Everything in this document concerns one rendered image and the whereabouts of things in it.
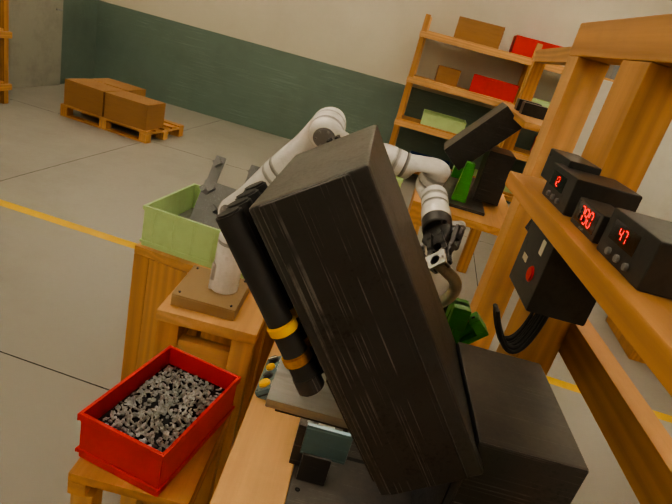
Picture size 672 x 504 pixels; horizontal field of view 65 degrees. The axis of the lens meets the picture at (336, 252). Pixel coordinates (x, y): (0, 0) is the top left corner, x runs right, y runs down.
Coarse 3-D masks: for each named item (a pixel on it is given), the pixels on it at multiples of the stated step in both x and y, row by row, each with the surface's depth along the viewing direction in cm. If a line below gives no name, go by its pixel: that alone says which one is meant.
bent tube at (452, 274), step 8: (432, 256) 122; (440, 256) 120; (432, 264) 122; (440, 264) 118; (440, 272) 121; (448, 272) 122; (456, 272) 124; (448, 280) 123; (456, 280) 123; (448, 288) 128; (456, 288) 125; (440, 296) 131; (448, 296) 128; (456, 296) 128; (448, 304) 130
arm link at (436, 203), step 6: (432, 198) 133; (438, 198) 132; (426, 204) 132; (432, 204) 131; (438, 204) 131; (444, 204) 131; (426, 210) 131; (432, 210) 130; (444, 210) 130; (450, 210) 132; (456, 222) 133; (462, 222) 133
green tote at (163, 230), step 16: (176, 192) 227; (192, 192) 242; (144, 208) 206; (160, 208) 217; (176, 208) 231; (144, 224) 209; (160, 224) 207; (176, 224) 205; (192, 224) 203; (144, 240) 211; (160, 240) 209; (176, 240) 208; (192, 240) 205; (208, 240) 204; (176, 256) 210; (192, 256) 208; (208, 256) 206
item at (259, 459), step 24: (264, 408) 127; (240, 432) 118; (264, 432) 120; (288, 432) 121; (240, 456) 112; (264, 456) 113; (288, 456) 115; (240, 480) 106; (264, 480) 107; (288, 480) 109
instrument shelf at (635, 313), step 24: (528, 192) 117; (552, 216) 100; (552, 240) 96; (576, 240) 88; (576, 264) 84; (600, 264) 79; (600, 288) 75; (624, 288) 71; (624, 312) 67; (648, 312) 65; (624, 336) 66; (648, 336) 61; (648, 360) 60
